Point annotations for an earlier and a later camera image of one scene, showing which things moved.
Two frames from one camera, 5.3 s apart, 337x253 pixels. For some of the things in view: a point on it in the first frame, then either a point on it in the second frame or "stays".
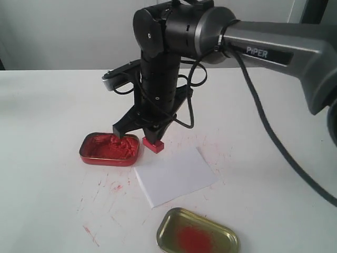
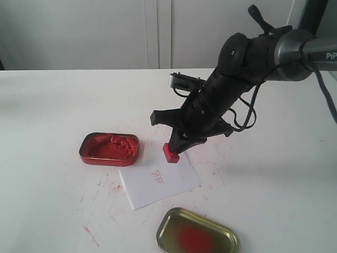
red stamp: x=156 y=147 -> x=171 y=157
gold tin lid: x=181 y=231 stays
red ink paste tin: x=102 y=148 stays
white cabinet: x=98 y=35 stays
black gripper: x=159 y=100 -> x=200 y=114
